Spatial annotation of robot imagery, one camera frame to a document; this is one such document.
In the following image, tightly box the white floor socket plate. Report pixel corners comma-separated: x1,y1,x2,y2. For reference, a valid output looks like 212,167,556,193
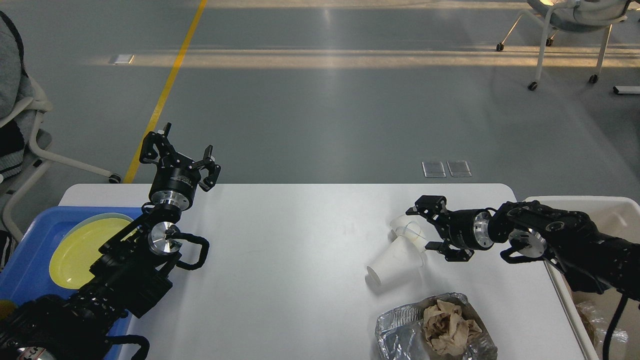
110,54,135,65

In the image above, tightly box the white paper cup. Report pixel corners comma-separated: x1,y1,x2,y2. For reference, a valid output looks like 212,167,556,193
365,235,425,287

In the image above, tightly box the aluminium foil sheet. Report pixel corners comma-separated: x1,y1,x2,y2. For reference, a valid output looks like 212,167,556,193
575,301,629,360
374,292,498,360

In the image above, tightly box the white plastic bin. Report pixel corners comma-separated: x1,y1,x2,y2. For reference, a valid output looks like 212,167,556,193
525,195,640,360

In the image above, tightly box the white bar on floor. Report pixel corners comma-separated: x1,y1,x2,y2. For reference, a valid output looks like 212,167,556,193
612,85,640,95

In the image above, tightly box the clear plastic cup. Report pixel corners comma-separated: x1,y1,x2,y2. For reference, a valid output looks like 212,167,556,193
389,214,428,253

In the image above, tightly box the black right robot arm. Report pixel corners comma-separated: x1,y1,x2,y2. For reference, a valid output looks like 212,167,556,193
406,194,640,360

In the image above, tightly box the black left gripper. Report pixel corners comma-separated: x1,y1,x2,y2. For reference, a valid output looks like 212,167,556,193
139,122,222,211

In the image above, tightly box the white office chair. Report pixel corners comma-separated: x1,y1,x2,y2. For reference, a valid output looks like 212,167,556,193
0,12,123,273
495,0,631,91

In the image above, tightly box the white office chair left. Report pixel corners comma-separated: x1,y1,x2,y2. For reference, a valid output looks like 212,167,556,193
0,12,123,273

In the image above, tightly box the pale green plate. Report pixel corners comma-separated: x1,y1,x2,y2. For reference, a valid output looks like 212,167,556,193
62,212,133,239

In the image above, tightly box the crumpled brown paper napkin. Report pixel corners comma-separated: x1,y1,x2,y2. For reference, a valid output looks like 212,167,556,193
422,300,483,356

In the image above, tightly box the dark teal mug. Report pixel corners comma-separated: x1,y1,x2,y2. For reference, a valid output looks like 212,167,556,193
0,300,18,321

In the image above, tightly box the blue plastic tray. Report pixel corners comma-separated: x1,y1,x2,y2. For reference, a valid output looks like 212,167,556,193
0,206,146,360

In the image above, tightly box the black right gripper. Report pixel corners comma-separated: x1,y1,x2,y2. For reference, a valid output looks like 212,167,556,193
406,194,494,262

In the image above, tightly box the small clear plastic lid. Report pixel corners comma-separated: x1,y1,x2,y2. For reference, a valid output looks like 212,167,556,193
422,161,447,179
446,161,473,178

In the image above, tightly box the white office chair right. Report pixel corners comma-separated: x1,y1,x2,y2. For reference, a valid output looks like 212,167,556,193
495,0,631,91

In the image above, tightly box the yellow plate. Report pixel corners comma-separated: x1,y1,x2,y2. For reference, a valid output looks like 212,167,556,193
49,221,115,290

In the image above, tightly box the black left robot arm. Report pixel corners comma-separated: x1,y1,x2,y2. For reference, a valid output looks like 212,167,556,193
1,123,221,360

